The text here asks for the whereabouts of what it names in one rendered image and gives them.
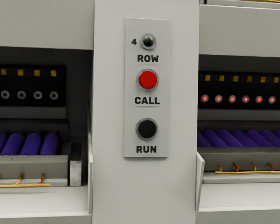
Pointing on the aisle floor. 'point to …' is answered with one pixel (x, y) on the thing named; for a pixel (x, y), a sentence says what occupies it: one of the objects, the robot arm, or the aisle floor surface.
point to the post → (100, 53)
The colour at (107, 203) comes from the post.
